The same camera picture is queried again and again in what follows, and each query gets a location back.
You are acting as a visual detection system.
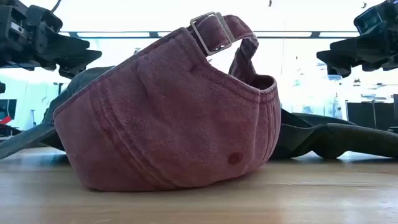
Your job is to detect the faded red cap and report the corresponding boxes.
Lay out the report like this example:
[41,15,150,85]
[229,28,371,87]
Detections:
[52,11,282,192]

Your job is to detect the dark green cap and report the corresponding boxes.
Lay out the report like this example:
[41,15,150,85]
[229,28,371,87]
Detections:
[0,65,398,160]

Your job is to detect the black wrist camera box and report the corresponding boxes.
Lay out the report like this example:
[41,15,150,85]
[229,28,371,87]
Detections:
[26,5,63,32]
[353,4,385,35]

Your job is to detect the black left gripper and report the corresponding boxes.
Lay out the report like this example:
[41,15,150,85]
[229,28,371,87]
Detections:
[0,0,103,78]

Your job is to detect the black partition panels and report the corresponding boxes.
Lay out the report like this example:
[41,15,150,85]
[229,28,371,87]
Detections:
[346,93,398,131]

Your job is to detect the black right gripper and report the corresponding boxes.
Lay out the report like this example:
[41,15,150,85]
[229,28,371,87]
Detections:
[316,0,398,78]

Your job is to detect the black monitor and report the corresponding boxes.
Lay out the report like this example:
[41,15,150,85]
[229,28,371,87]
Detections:
[0,98,17,121]

